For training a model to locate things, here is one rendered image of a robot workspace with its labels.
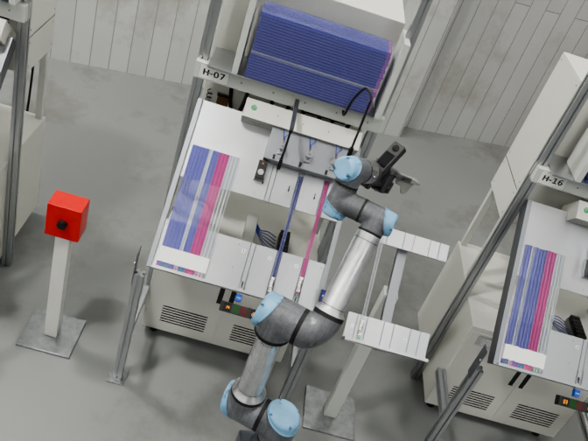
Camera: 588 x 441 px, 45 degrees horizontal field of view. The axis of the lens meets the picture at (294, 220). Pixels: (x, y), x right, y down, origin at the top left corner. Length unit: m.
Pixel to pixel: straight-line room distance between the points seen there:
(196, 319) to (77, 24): 2.83
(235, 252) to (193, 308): 0.60
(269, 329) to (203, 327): 1.33
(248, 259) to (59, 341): 1.06
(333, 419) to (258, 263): 0.98
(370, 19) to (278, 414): 1.53
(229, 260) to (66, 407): 0.96
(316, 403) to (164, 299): 0.88
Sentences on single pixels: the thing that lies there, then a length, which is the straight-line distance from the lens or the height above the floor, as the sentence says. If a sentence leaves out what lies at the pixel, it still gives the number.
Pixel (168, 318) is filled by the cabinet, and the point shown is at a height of 0.15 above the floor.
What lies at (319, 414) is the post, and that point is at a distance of 3.43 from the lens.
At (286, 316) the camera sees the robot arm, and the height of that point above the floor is 1.18.
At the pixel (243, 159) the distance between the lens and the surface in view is 2.87.
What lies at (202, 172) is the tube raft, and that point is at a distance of 2.83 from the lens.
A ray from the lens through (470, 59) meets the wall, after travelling 6.05.
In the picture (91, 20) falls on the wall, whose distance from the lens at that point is 5.48.
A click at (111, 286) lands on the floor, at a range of 3.71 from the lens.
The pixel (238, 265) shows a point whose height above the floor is 0.78.
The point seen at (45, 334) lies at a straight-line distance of 3.44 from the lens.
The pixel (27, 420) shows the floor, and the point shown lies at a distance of 3.16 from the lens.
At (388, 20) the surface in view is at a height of 1.71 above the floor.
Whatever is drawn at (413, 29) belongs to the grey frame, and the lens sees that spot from 2.75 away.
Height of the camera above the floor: 2.57
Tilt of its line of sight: 35 degrees down
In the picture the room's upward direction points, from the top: 20 degrees clockwise
